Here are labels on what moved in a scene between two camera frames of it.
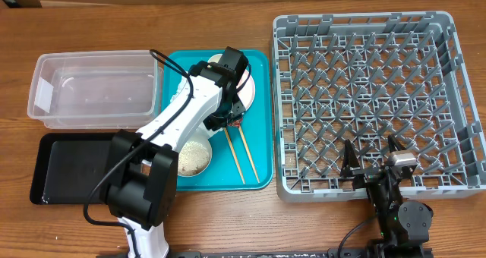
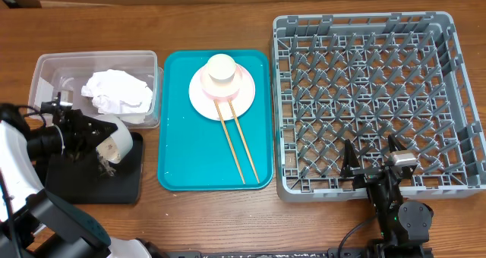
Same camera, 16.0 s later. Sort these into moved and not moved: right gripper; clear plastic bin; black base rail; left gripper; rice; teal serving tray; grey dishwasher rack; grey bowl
Moved: left gripper; rice; grey bowl
Not moved: clear plastic bin; grey dishwasher rack; right gripper; black base rail; teal serving tray
